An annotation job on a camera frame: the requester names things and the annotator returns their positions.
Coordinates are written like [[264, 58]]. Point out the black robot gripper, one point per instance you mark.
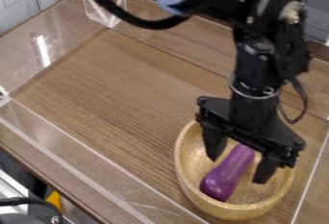
[[249, 119]]

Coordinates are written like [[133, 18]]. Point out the purple toy eggplant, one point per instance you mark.
[[220, 183]]

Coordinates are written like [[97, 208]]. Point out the brown wooden bowl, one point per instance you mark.
[[250, 200]]

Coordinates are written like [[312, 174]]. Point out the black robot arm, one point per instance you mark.
[[272, 57]]

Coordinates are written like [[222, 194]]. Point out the yellow object under table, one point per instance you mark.
[[54, 199]]

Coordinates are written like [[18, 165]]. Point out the clear acrylic tray wall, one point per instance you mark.
[[98, 99]]

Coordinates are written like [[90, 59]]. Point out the clear acrylic corner bracket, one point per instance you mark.
[[98, 14]]

